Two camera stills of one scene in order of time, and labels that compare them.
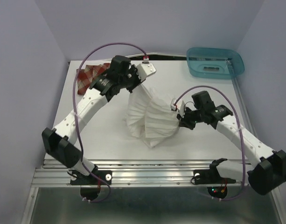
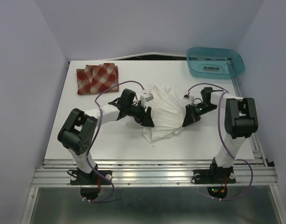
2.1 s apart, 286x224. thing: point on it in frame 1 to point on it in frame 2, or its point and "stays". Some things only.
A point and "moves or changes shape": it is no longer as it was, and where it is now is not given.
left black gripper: [133, 69] to [144, 118]
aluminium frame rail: [134, 173] stays
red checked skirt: [86, 77] stays
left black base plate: [77, 178] stays
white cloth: [150, 117] moves or changes shape
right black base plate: [210, 177] stays
